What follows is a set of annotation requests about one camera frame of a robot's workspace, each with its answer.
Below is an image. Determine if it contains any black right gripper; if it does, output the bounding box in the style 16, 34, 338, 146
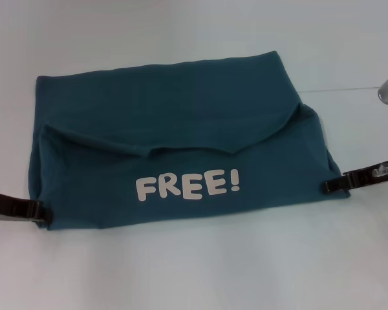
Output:
324, 157, 388, 194

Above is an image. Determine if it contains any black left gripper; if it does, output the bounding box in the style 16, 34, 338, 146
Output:
0, 190, 54, 223

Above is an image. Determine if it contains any blue shirt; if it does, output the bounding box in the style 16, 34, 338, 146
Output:
28, 50, 352, 233

